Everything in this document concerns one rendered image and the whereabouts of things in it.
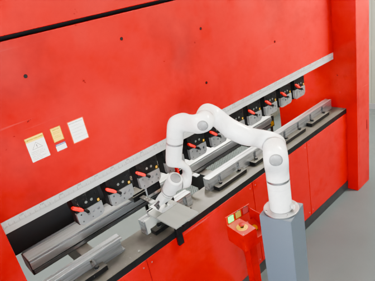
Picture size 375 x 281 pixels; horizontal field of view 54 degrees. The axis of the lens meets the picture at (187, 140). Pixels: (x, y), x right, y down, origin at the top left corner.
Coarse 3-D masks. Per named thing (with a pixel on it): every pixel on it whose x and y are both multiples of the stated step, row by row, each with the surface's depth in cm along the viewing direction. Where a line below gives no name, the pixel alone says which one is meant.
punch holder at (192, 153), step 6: (186, 138) 232; (192, 138) 235; (198, 138) 239; (204, 138) 243; (186, 144) 235; (198, 144) 240; (204, 144) 243; (186, 150) 238; (192, 150) 237; (198, 150) 240; (204, 150) 244; (186, 156) 241; (192, 156) 238; (198, 156) 241
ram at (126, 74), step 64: (192, 0) 217; (256, 0) 254; (320, 0) 307; (0, 64) 154; (64, 64) 172; (128, 64) 195; (192, 64) 225; (256, 64) 266; (320, 64) 324; (0, 128) 159; (64, 128) 178; (128, 128) 202; (0, 192) 163
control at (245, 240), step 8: (248, 208) 242; (256, 216) 239; (232, 224) 235; (248, 224) 232; (256, 224) 240; (232, 232) 232; (240, 232) 226; (248, 232) 225; (256, 232) 228; (232, 240) 236; (240, 240) 228; (248, 240) 226; (256, 240) 230; (248, 248) 228
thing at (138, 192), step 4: (136, 188) 248; (136, 192) 243; (140, 192) 245; (144, 192) 246; (132, 196) 242; (136, 196) 242; (140, 196) 244; (144, 196) 243; (132, 200) 242; (136, 200) 242; (144, 200) 239; (148, 200) 237; (152, 200) 236; (152, 204) 233
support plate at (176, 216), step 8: (176, 208) 224; (184, 208) 222; (152, 216) 221; (160, 216) 219; (168, 216) 217; (176, 216) 216; (184, 216) 214; (192, 216) 213; (168, 224) 210; (176, 224) 209
